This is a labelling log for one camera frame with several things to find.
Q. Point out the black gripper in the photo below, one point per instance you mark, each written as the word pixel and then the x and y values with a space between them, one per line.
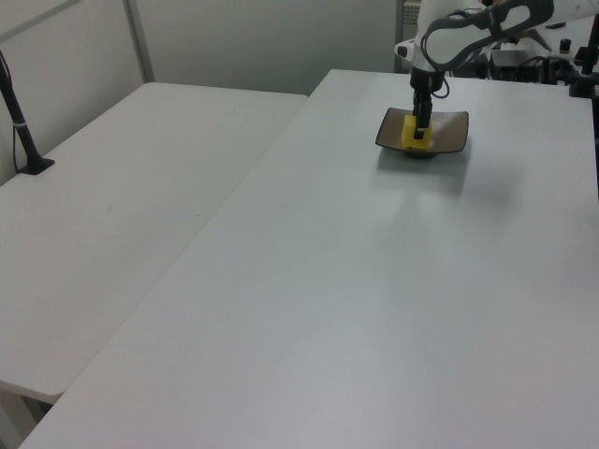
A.
pixel 423 84

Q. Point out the yellow cube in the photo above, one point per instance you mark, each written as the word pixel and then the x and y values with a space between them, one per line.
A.
pixel 409 135

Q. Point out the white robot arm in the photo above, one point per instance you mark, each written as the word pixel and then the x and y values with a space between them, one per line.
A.
pixel 437 39

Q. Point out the square brown ceramic plate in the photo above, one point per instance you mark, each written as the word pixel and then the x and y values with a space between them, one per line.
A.
pixel 449 135

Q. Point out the perforated grey metal panel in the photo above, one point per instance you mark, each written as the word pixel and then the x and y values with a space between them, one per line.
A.
pixel 406 18

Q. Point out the black electronics box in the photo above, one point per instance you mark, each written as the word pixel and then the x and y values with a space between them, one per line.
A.
pixel 512 63

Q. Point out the black computer mouse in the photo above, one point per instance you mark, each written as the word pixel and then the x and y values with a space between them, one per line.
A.
pixel 555 25

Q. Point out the black clamp stand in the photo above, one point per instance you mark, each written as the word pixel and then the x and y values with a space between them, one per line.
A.
pixel 585 70

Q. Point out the grey metal partition post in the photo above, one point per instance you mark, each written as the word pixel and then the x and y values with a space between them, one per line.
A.
pixel 140 42

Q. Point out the black camera stand pole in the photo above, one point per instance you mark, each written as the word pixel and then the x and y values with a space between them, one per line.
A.
pixel 21 131

